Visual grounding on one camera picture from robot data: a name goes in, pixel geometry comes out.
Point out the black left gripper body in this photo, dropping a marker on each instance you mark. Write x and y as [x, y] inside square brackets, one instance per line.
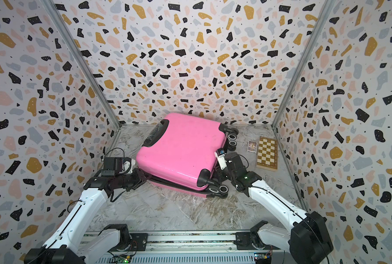
[130, 180]

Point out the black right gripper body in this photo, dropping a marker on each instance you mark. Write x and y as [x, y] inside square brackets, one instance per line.
[230, 178]

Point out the pink hard-shell suitcase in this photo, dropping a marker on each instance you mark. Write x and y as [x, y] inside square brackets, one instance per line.
[179, 155]

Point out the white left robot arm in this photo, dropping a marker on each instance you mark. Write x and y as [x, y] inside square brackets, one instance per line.
[64, 246]

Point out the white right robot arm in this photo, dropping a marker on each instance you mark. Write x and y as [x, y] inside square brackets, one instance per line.
[305, 235]

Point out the purple playing card box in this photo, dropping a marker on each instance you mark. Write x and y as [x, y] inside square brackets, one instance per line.
[252, 146]

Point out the wooden folding chessboard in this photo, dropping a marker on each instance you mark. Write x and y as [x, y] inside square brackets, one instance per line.
[267, 154]

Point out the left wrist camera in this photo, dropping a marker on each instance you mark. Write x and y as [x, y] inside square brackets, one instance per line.
[114, 166]

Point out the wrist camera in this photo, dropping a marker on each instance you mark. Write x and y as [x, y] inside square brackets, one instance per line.
[220, 156]
[114, 166]

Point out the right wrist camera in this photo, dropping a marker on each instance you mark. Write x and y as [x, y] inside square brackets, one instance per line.
[220, 156]

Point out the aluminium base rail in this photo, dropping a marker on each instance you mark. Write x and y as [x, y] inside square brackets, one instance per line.
[194, 247]

